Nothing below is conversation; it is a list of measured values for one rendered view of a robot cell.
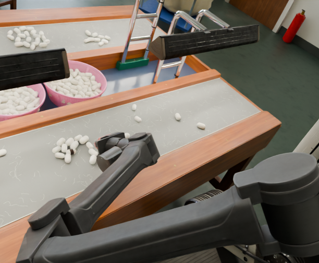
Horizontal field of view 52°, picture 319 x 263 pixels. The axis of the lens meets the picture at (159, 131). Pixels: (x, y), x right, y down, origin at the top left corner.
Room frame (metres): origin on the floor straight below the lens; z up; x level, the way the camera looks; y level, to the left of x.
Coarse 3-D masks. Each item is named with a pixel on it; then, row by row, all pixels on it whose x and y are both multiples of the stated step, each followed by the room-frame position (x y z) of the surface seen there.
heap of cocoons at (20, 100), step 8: (16, 88) 0.94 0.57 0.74; (24, 88) 0.95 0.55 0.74; (0, 96) 0.87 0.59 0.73; (8, 96) 0.88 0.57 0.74; (16, 96) 0.90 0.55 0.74; (24, 96) 0.92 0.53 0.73; (32, 96) 0.92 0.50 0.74; (0, 104) 0.82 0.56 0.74; (8, 104) 0.84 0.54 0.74; (16, 104) 0.86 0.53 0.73; (24, 104) 0.87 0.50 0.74; (32, 104) 0.88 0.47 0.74; (0, 112) 0.79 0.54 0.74; (8, 112) 0.81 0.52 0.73; (16, 112) 0.82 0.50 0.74; (24, 112) 0.83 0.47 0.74
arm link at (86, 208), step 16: (128, 144) 0.61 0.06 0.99; (144, 144) 0.60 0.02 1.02; (128, 160) 0.52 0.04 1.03; (144, 160) 0.57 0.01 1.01; (112, 176) 0.45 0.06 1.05; (128, 176) 0.49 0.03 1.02; (96, 192) 0.39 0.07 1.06; (112, 192) 0.42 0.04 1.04; (48, 208) 0.30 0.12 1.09; (64, 208) 0.31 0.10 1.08; (80, 208) 0.33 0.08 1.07; (96, 208) 0.36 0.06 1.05; (32, 224) 0.27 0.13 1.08; (80, 224) 0.31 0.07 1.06
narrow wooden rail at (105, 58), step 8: (104, 48) 1.43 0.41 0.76; (112, 48) 1.46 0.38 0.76; (120, 48) 1.49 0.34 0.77; (128, 48) 1.52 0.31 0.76; (136, 48) 1.55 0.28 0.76; (144, 48) 1.59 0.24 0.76; (72, 56) 1.25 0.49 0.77; (80, 56) 1.28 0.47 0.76; (88, 56) 1.30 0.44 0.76; (96, 56) 1.34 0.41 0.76; (104, 56) 1.37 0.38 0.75; (112, 56) 1.41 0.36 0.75; (120, 56) 1.46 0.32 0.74; (128, 56) 1.50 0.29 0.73; (136, 56) 1.55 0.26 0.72; (152, 56) 1.65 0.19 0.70; (88, 64) 1.30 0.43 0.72; (96, 64) 1.34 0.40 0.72; (104, 64) 1.38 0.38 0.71; (112, 64) 1.42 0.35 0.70; (80, 72) 1.27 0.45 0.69; (88, 72) 1.31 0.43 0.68
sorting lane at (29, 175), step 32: (160, 96) 1.25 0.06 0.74; (192, 96) 1.36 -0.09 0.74; (224, 96) 1.47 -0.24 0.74; (64, 128) 0.83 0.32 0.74; (96, 128) 0.89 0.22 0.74; (128, 128) 0.96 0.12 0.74; (160, 128) 1.04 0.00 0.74; (192, 128) 1.12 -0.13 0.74; (0, 160) 0.60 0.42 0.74; (32, 160) 0.65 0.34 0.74; (64, 160) 0.70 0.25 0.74; (0, 192) 0.50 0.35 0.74; (32, 192) 0.54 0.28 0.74; (64, 192) 0.58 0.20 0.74; (0, 224) 0.42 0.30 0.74
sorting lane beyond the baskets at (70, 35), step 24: (48, 24) 1.49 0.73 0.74; (72, 24) 1.58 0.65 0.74; (96, 24) 1.69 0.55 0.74; (120, 24) 1.80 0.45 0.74; (144, 24) 1.93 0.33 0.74; (0, 48) 1.14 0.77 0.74; (24, 48) 1.21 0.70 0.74; (48, 48) 1.28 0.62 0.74; (72, 48) 1.36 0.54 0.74; (96, 48) 1.44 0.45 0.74
